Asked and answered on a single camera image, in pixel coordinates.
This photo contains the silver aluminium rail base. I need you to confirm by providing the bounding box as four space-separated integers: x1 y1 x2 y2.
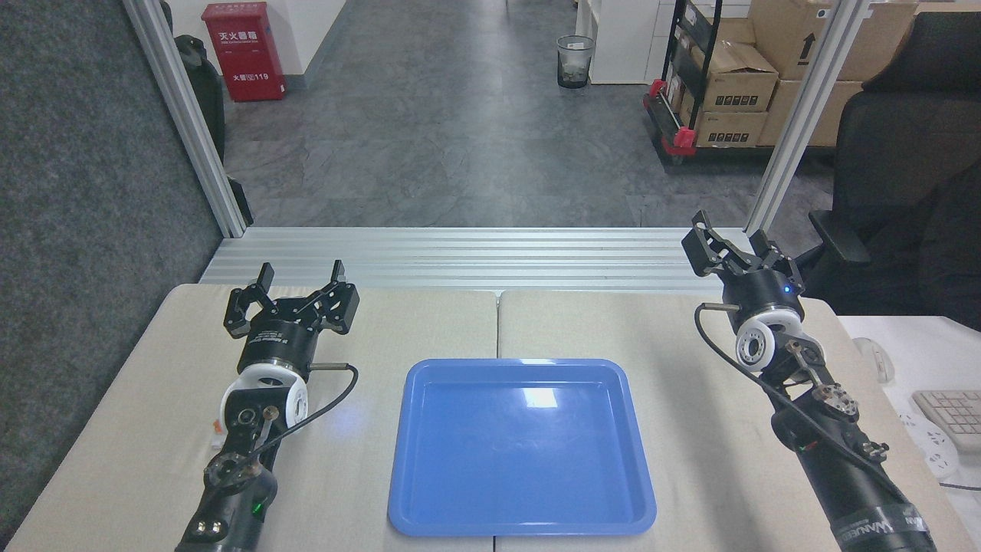
199 226 758 297

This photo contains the white desk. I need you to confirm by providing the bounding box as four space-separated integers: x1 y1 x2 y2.
834 314 981 552

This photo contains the blue plastic tray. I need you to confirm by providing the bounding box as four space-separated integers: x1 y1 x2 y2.
387 358 658 537

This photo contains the black office chair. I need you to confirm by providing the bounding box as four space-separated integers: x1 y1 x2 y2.
796 11 981 333

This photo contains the black mesh trash bin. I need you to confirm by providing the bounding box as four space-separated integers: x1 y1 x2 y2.
556 35 596 90

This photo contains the black cart with red corners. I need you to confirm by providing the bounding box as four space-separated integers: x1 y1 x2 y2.
642 0 776 166

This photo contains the cardboard box with open flap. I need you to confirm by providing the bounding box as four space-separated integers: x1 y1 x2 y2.
699 41 779 113

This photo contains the silver aluminium post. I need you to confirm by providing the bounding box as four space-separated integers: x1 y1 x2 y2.
744 0 871 235
123 0 251 238

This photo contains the white cabinet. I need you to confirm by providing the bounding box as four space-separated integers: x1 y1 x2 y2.
575 0 661 85

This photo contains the white keyboard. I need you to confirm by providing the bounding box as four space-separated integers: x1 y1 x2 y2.
910 389 981 455

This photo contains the large cardboard box with arrow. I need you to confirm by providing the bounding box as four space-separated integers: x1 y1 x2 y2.
748 0 920 82

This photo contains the black object behind post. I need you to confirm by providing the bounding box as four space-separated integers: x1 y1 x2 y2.
159 0 254 228

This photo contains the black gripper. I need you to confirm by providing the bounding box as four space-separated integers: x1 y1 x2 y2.
223 260 360 376
681 211 805 327

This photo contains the small flat cardboard box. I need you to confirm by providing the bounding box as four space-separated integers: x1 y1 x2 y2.
692 110 769 149

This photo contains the plain brown cardboard box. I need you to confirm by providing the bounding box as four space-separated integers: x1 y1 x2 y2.
757 78 864 148

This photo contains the red fire extinguisher box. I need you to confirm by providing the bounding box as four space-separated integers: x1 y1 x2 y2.
202 2 287 103

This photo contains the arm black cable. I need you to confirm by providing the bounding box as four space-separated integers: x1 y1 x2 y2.
247 362 359 470
694 303 913 507

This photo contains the white computer mouse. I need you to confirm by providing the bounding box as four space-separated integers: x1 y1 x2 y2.
854 337 896 384

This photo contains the white power strip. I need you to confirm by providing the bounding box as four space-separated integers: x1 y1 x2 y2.
895 409 960 481

